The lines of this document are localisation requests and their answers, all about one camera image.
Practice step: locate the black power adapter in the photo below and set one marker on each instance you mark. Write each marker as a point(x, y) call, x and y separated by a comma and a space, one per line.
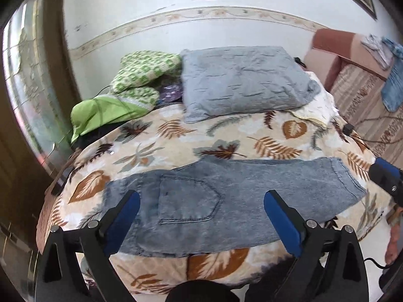
point(348, 129)

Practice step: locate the blue denim garment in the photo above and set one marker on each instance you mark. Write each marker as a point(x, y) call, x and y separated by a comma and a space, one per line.
point(393, 91)

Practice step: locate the green checkered blanket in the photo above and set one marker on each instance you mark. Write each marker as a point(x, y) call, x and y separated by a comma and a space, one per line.
point(141, 72)

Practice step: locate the purple patterned cloth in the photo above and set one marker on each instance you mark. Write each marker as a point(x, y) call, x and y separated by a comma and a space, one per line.
point(171, 93)

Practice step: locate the cream white pillow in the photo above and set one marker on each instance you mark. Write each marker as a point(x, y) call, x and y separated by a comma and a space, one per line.
point(321, 107)

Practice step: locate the small black device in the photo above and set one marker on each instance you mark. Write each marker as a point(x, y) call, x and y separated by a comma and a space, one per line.
point(299, 61)

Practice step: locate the dark cloth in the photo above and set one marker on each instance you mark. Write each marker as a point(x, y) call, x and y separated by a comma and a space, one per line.
point(94, 137)

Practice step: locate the grey-blue denim pants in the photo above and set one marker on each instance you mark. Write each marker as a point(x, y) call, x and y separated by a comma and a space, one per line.
point(245, 192)

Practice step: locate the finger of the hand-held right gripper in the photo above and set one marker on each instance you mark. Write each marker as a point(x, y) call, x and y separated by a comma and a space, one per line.
point(385, 173)

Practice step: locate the person's right hand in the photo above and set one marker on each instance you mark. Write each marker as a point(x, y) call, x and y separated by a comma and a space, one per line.
point(396, 245)

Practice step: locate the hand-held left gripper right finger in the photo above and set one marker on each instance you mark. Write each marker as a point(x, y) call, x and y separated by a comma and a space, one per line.
point(280, 215)

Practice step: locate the leaf-print blanket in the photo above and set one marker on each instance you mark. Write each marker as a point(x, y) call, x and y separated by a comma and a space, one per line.
point(220, 141)

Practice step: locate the dark phone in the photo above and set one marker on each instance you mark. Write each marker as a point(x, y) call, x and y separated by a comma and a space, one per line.
point(61, 181)

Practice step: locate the grey quilted pillow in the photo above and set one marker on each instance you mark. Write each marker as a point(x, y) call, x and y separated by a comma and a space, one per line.
point(242, 81)

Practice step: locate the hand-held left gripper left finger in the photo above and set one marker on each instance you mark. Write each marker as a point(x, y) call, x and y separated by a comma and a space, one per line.
point(126, 215)

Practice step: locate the bright green cloth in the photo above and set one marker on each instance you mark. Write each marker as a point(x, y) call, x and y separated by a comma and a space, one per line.
point(94, 113)

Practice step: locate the pink striped sofa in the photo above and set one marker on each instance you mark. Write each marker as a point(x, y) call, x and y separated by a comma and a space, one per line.
point(355, 91)

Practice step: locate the pale patterned cloth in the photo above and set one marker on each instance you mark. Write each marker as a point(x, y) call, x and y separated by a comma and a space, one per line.
point(376, 48)

